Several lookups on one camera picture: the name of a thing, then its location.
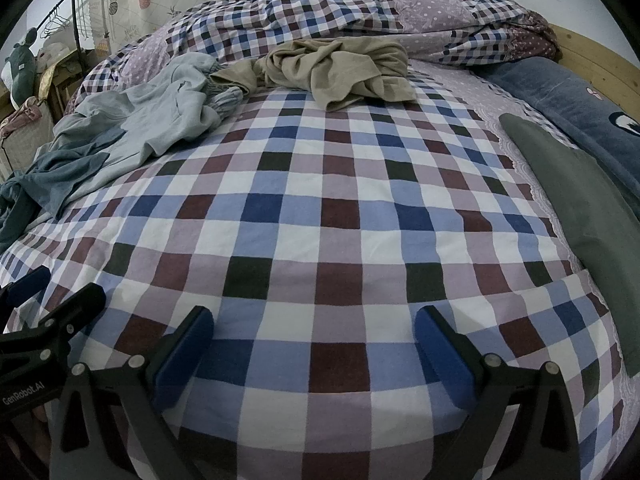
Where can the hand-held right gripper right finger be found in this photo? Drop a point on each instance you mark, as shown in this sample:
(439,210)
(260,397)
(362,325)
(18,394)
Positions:
(442,355)

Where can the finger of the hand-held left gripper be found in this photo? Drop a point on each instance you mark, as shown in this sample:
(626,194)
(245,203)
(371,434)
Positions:
(80,305)
(27,285)

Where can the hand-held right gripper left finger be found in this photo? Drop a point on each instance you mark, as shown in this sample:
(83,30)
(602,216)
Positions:
(182,355)

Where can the teal blue shirt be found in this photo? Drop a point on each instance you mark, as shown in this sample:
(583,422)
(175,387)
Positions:
(55,180)

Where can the black clothes rack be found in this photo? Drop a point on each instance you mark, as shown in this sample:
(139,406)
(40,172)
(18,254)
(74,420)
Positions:
(76,15)

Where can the white storage box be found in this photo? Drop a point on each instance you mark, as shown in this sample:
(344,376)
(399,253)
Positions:
(27,135)

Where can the checkered bed sheet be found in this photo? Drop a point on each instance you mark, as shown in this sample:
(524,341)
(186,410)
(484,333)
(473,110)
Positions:
(320,210)

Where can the light grey-blue garment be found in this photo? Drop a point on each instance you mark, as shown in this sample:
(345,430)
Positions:
(160,120)

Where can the folded grey-green cloth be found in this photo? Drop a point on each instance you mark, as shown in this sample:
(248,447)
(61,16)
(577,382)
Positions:
(575,200)

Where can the cardboard box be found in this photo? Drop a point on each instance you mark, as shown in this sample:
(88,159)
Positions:
(67,85)

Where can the grey-green plush toy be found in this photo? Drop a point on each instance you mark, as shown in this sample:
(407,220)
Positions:
(20,67)

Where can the beige garment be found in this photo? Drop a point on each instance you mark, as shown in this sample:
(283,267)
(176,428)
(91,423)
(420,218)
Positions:
(345,75)

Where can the bunched checkered quilt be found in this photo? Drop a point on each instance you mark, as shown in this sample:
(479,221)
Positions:
(310,15)

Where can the wooden bed frame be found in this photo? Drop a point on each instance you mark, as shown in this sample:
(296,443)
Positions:
(590,50)

